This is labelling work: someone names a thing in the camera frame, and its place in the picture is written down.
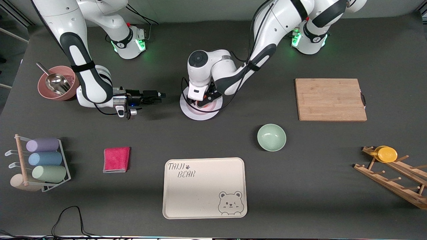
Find white round plate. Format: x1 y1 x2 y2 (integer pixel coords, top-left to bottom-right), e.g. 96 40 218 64
180 83 223 121

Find pink folded cloth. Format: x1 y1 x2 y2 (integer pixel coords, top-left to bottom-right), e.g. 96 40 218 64
103 147 131 173

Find green bowl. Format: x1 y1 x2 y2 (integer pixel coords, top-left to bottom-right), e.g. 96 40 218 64
257 124 287 152

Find metal scoop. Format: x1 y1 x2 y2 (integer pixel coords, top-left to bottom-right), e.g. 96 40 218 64
36 62 71 96

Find pink bowl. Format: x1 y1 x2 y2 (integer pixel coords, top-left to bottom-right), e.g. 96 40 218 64
37 66 80 101

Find cream bear print tray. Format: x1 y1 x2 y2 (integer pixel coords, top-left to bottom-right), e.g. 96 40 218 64
162 157 248 219

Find purple cup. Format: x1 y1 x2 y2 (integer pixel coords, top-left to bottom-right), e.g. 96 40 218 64
26 137 60 153

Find blue cup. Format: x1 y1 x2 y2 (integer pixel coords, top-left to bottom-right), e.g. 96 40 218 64
28 152 63 166

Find green cup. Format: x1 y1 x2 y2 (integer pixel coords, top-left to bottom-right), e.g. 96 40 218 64
32 165 67 183

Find wooden cutting board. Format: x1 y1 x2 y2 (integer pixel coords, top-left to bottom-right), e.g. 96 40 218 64
295 78 368 122

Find wooden rack rod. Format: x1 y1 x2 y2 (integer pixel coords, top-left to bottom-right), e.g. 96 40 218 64
15 134 29 186

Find beige cup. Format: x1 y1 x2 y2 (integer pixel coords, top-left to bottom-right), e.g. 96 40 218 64
10 174 43 192

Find yellow mug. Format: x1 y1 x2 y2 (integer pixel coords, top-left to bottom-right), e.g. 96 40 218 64
374 146 398 163

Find wooden mug rack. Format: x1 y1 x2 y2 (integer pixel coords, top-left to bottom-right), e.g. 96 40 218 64
354 146 427 210

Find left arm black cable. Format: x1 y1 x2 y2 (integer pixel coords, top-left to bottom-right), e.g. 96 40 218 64
181 0 272 108

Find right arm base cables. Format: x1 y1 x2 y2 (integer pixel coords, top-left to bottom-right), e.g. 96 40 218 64
126 4 159 42

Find white wire cup rack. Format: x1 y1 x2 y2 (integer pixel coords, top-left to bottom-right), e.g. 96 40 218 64
5 135 71 193

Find black table edge cable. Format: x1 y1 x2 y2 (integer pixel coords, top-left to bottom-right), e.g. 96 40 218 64
0 206 100 240

